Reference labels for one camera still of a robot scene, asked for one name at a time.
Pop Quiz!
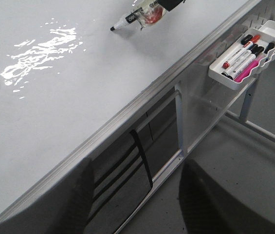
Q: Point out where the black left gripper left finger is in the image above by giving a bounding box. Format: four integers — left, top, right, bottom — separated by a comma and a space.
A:
0, 158, 94, 234

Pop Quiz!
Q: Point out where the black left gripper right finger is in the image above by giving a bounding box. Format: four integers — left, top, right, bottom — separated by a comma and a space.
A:
179, 159, 275, 234

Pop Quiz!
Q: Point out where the white black-tipped whiteboard marker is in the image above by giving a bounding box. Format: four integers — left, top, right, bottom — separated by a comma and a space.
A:
110, 0, 167, 32

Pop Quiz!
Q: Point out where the large white whiteboard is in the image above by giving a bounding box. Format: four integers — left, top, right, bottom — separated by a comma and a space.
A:
0, 0, 254, 214

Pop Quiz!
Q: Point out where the black capped marker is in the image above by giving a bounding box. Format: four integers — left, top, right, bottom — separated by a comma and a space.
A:
221, 46, 264, 79
264, 42, 275, 54

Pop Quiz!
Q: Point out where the pink marker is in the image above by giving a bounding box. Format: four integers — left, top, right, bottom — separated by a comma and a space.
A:
234, 59, 260, 83

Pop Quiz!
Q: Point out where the red capped marker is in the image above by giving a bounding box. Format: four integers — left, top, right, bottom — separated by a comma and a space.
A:
222, 34, 261, 69

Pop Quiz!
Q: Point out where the white plastic marker tray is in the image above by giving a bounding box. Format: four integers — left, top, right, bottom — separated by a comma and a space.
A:
208, 20, 275, 90

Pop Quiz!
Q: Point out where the grey whiteboard stand frame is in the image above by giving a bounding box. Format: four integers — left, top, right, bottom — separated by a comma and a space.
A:
83, 14, 275, 234

